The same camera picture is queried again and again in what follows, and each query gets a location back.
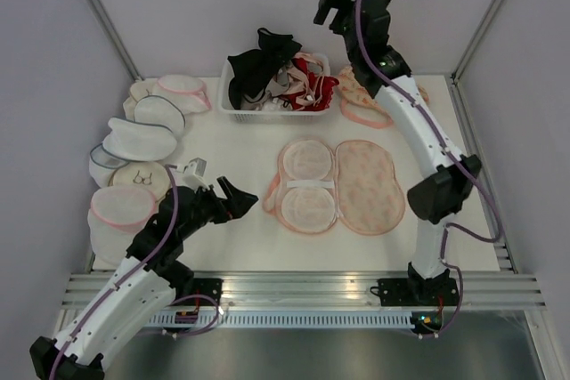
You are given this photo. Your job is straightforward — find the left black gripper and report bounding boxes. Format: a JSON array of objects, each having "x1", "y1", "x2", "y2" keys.
[{"x1": 179, "y1": 176, "x2": 258, "y2": 239}]

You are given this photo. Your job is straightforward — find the black bra from bag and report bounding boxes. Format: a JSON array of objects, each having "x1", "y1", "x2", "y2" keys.
[{"x1": 227, "y1": 28, "x2": 302, "y2": 109}]

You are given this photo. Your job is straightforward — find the floral mesh laundry bag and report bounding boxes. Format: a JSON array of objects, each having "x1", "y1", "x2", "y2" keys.
[{"x1": 263, "y1": 139, "x2": 406, "y2": 236}]

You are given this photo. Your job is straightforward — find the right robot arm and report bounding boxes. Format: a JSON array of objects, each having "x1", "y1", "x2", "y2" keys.
[{"x1": 313, "y1": 0, "x2": 482, "y2": 304}]

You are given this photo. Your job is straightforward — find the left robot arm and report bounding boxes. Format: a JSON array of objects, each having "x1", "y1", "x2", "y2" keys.
[{"x1": 29, "y1": 177, "x2": 258, "y2": 379}]

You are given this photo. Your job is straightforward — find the pink bra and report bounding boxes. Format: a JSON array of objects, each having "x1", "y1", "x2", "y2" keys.
[{"x1": 275, "y1": 53, "x2": 330, "y2": 109}]

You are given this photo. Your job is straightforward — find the taupe bra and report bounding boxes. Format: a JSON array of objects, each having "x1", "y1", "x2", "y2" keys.
[{"x1": 241, "y1": 77, "x2": 289, "y2": 110}]

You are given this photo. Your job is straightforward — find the red bra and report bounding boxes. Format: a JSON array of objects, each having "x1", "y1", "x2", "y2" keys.
[{"x1": 284, "y1": 53, "x2": 340, "y2": 112}]

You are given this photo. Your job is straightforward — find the beige bag with bra print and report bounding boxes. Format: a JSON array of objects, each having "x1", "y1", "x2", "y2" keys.
[{"x1": 109, "y1": 162, "x2": 172, "y2": 202}]

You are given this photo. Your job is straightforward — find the pink trimmed white mesh bag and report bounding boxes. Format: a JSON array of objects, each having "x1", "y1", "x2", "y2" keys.
[{"x1": 151, "y1": 75, "x2": 211, "y2": 115}]

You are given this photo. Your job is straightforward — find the front pink trimmed mesh bag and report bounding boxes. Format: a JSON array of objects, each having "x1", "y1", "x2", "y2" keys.
[{"x1": 87, "y1": 185, "x2": 157, "y2": 266}]

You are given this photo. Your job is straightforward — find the large white mesh bag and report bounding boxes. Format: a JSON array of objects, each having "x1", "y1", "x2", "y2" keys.
[{"x1": 102, "y1": 117, "x2": 177, "y2": 162}]

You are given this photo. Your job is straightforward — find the grey trimmed white mesh bag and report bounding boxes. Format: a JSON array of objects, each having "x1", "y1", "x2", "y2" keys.
[{"x1": 134, "y1": 95, "x2": 186, "y2": 139}]

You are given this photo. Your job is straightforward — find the blue trimmed mesh bag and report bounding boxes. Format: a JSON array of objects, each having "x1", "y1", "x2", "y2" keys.
[{"x1": 88, "y1": 143, "x2": 129, "y2": 188}]

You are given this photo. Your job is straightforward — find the cream round laundry bag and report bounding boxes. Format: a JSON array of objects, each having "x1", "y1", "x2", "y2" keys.
[{"x1": 123, "y1": 78, "x2": 157, "y2": 120}]

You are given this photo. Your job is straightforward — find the white plastic basket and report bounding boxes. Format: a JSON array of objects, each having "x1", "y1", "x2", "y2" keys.
[{"x1": 216, "y1": 57, "x2": 331, "y2": 125}]

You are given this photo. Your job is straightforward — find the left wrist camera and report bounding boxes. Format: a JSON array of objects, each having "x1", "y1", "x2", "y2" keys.
[{"x1": 174, "y1": 158, "x2": 208, "y2": 190}]

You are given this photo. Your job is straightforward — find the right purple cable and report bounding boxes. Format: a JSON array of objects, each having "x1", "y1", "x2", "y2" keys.
[{"x1": 355, "y1": 0, "x2": 504, "y2": 340}]

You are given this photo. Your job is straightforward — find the purple cable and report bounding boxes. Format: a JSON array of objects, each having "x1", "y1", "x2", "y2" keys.
[
  {"x1": 47, "y1": 164, "x2": 224, "y2": 380},
  {"x1": 355, "y1": 0, "x2": 504, "y2": 340}
]

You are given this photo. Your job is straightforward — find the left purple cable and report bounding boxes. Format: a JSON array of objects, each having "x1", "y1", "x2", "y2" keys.
[{"x1": 47, "y1": 164, "x2": 224, "y2": 380}]

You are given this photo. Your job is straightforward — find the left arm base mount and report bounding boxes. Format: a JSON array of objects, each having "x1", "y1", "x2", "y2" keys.
[{"x1": 172, "y1": 278, "x2": 224, "y2": 307}]

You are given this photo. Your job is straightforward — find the white slotted cable duct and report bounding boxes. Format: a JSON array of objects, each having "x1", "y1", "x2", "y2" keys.
[{"x1": 144, "y1": 310, "x2": 413, "y2": 329}]

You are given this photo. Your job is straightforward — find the right aluminium frame post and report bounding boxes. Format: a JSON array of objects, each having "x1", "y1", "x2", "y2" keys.
[{"x1": 450, "y1": 0, "x2": 535, "y2": 85}]

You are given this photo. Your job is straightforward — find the aluminium frame post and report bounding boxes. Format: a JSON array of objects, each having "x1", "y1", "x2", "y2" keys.
[
  {"x1": 86, "y1": 0, "x2": 142, "y2": 81},
  {"x1": 450, "y1": 0, "x2": 535, "y2": 85}
]

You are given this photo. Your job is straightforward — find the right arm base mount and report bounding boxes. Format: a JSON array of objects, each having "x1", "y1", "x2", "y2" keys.
[{"x1": 377, "y1": 278, "x2": 460, "y2": 307}]

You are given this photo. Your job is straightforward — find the left aluminium frame post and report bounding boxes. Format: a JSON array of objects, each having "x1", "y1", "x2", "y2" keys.
[{"x1": 86, "y1": 0, "x2": 142, "y2": 81}]

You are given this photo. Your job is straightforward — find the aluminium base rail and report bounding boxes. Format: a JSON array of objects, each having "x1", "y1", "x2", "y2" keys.
[{"x1": 61, "y1": 75, "x2": 548, "y2": 310}]

